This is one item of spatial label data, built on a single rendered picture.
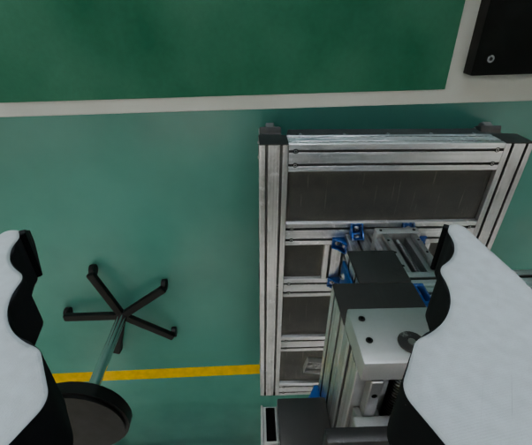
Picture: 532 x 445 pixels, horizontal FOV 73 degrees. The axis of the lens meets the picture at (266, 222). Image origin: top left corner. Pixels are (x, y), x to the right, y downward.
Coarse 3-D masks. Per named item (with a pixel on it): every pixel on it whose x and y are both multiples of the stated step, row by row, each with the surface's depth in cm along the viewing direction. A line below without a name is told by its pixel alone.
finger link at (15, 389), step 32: (0, 256) 9; (32, 256) 10; (0, 288) 8; (32, 288) 10; (0, 320) 7; (32, 320) 9; (0, 352) 7; (32, 352) 7; (0, 384) 6; (32, 384) 6; (0, 416) 6; (32, 416) 6; (64, 416) 7
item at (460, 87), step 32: (480, 0) 44; (224, 96) 49; (256, 96) 49; (288, 96) 49; (320, 96) 49; (352, 96) 50; (384, 96) 50; (416, 96) 50; (448, 96) 50; (480, 96) 50; (512, 96) 50
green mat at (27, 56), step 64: (0, 0) 42; (64, 0) 42; (128, 0) 43; (192, 0) 43; (256, 0) 43; (320, 0) 43; (384, 0) 44; (448, 0) 44; (0, 64) 46; (64, 64) 46; (128, 64) 46; (192, 64) 46; (256, 64) 47; (320, 64) 47; (384, 64) 47; (448, 64) 48
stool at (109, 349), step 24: (96, 288) 154; (72, 312) 169; (120, 312) 162; (120, 336) 171; (168, 336) 172; (72, 384) 117; (96, 384) 120; (72, 408) 117; (96, 408) 117; (120, 408) 120; (72, 432) 124; (96, 432) 125; (120, 432) 125
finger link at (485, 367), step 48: (480, 288) 8; (528, 288) 8; (432, 336) 7; (480, 336) 7; (528, 336) 7; (432, 384) 6; (480, 384) 6; (528, 384) 6; (432, 432) 5; (480, 432) 5; (528, 432) 5
